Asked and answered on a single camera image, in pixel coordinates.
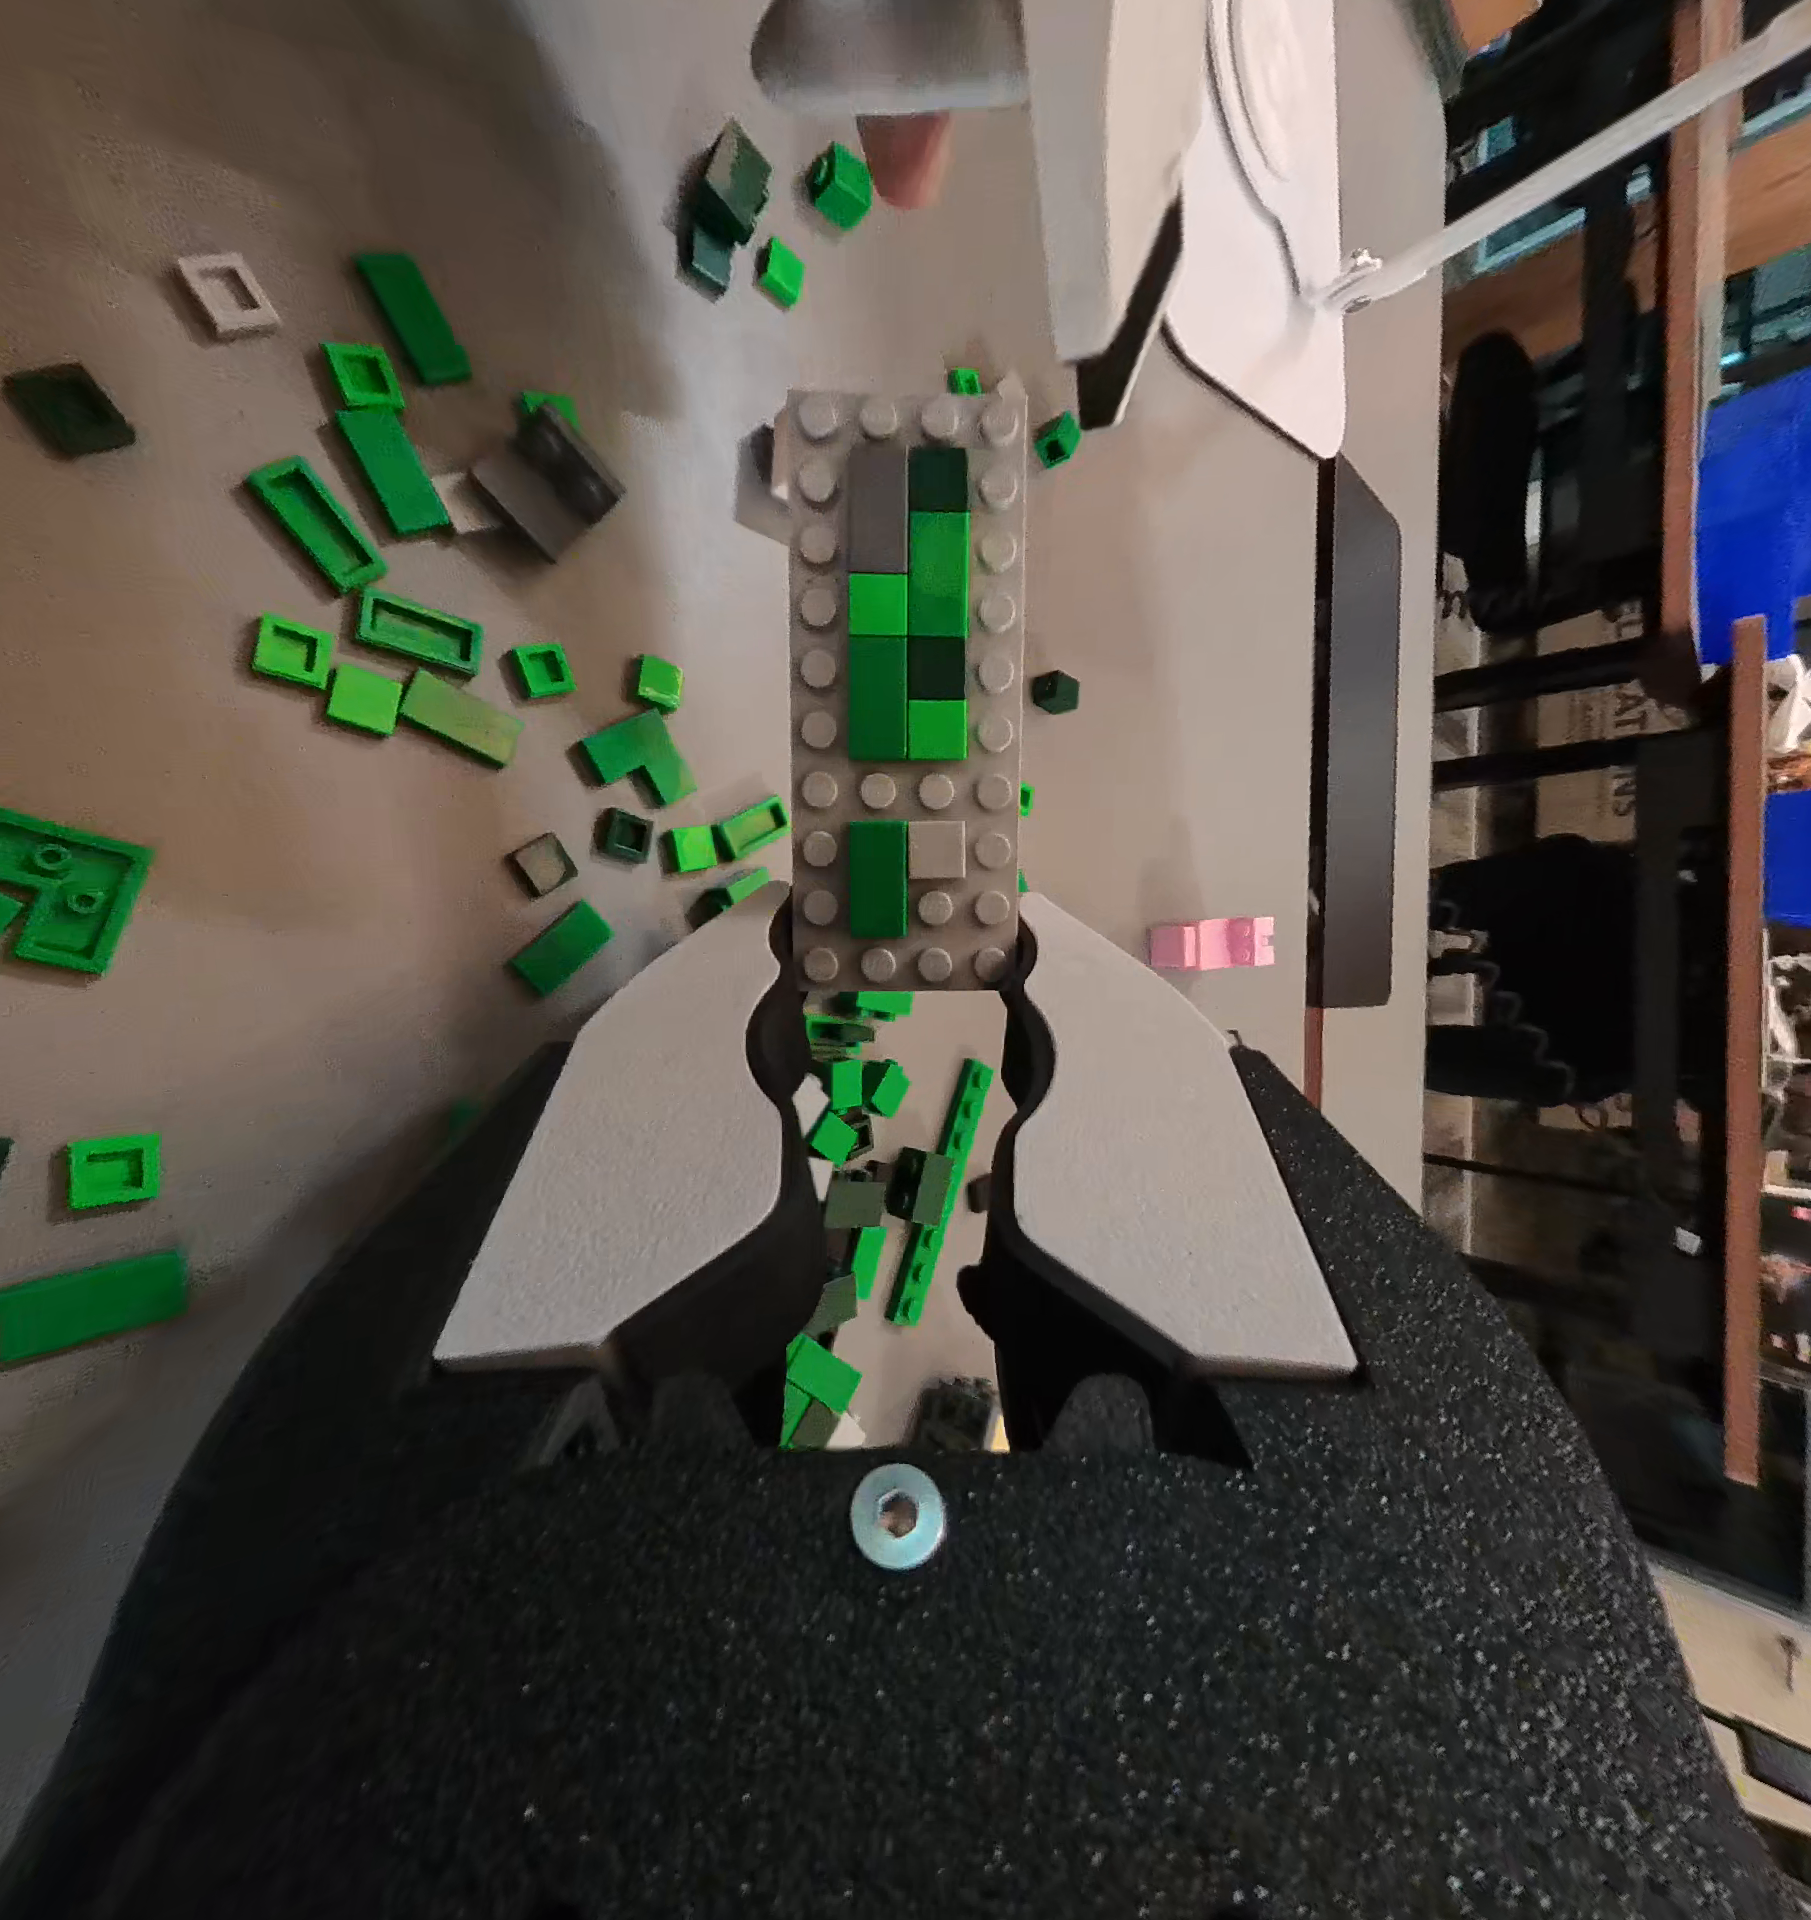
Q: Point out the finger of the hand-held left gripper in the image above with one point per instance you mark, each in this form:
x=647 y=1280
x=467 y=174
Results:
x=1109 y=151

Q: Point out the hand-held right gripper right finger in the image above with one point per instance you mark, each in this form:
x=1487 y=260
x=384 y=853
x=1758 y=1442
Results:
x=1161 y=1186

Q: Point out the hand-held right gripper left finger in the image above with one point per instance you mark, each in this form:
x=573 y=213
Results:
x=634 y=1170

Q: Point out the grey brick plate green tiles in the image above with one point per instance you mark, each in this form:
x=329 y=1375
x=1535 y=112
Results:
x=823 y=751

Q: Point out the wooden desk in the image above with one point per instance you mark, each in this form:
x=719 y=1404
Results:
x=1744 y=1051
x=1684 y=301

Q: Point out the grey desk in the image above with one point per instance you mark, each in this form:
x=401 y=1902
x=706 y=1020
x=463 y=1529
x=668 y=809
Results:
x=126 y=675

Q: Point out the person's left hand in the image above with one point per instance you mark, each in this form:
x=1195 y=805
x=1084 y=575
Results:
x=905 y=158

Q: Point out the white book stand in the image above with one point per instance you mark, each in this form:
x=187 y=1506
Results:
x=1265 y=181

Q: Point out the long green brick plate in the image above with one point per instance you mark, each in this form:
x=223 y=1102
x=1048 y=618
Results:
x=944 y=1186

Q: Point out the pink brick pig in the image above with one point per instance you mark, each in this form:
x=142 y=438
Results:
x=1205 y=946

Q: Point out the dark grey brick plate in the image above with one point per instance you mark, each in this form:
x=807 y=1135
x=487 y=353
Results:
x=546 y=482

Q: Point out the dark brick set box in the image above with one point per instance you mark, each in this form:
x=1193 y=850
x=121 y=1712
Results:
x=1793 y=1290

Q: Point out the pile of loose green bricks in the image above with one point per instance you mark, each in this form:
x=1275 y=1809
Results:
x=394 y=467

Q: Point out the green corner plate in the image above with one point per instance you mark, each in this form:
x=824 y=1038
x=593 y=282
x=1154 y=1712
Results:
x=5 y=857

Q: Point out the white flat tile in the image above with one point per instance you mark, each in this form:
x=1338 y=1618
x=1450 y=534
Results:
x=201 y=294

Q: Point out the stacked blue bins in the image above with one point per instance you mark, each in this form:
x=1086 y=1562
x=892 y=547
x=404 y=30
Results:
x=1791 y=496

